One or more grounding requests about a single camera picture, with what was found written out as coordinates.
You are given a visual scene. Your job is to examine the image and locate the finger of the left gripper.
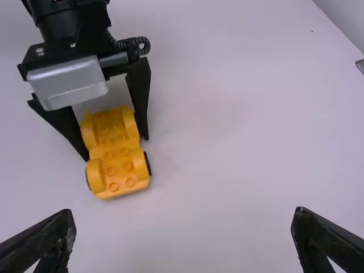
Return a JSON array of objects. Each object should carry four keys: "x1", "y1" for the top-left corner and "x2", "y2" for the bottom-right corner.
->
[{"x1": 124, "y1": 56, "x2": 152, "y2": 142}]

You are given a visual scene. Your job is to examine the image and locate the yellow toy car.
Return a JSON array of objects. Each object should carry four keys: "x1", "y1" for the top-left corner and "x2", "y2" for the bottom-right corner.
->
[{"x1": 80, "y1": 105, "x2": 153, "y2": 202}]

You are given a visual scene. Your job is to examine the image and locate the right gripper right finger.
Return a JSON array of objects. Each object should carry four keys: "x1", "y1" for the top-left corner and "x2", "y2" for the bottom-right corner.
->
[{"x1": 290, "y1": 206, "x2": 364, "y2": 273}]

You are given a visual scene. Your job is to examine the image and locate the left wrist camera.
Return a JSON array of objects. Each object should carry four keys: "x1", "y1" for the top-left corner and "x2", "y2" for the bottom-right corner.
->
[{"x1": 26, "y1": 54, "x2": 109, "y2": 111}]

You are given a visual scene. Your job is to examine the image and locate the black cable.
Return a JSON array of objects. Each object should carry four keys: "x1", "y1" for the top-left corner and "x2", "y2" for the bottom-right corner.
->
[{"x1": 106, "y1": 27, "x2": 151, "y2": 62}]

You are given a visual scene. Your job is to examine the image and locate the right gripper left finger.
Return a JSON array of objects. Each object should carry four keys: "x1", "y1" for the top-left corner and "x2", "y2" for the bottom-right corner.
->
[{"x1": 0, "y1": 209, "x2": 77, "y2": 273}]

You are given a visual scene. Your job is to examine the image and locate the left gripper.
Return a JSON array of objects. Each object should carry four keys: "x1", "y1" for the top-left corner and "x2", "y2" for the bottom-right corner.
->
[{"x1": 16, "y1": 42, "x2": 143, "y2": 163}]

